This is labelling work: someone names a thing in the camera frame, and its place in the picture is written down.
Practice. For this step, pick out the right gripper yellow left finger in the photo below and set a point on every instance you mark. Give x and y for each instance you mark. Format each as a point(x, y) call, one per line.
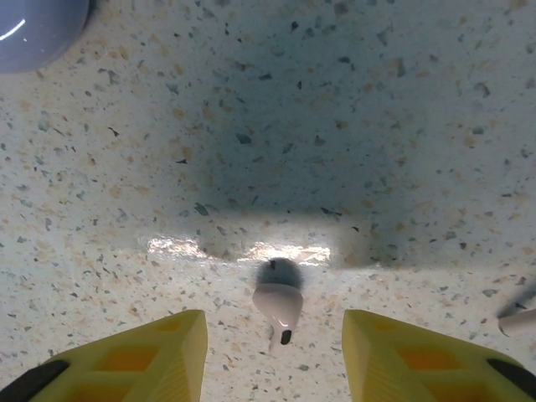
point(125, 368)

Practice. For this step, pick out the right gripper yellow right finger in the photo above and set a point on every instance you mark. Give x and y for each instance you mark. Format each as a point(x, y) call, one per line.
point(419, 368)

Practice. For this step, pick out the purple round charging case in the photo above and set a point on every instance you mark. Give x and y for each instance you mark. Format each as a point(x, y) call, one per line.
point(33, 33)

